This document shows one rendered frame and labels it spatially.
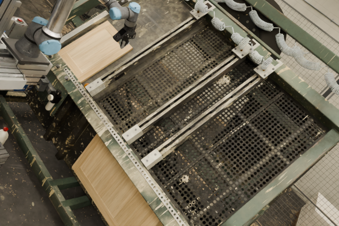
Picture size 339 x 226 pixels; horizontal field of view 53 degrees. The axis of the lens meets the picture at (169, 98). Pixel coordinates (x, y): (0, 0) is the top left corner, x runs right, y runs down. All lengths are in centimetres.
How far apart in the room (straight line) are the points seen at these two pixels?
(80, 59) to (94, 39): 22
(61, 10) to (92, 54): 83
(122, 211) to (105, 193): 20
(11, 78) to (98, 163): 99
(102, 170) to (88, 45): 99
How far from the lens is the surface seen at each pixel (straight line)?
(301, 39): 294
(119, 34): 233
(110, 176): 266
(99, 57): 274
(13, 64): 223
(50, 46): 207
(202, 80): 244
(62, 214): 274
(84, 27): 293
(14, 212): 277
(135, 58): 262
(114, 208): 268
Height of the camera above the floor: 201
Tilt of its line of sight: 18 degrees down
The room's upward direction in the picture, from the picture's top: 39 degrees clockwise
